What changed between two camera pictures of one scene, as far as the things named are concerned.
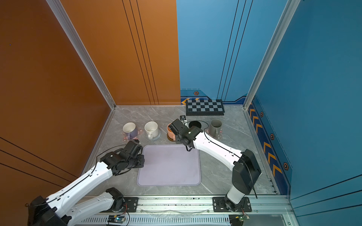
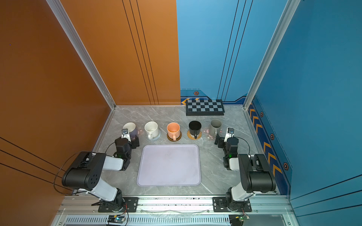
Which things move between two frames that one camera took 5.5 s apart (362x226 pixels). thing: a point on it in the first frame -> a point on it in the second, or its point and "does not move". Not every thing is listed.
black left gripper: x=142 y=161 -> x=135 y=143
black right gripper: x=178 y=140 -> x=221 y=141
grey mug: x=215 y=128 does not move
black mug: x=195 y=123 does not move
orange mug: x=170 y=133 does not move
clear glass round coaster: x=154 y=139 does not move
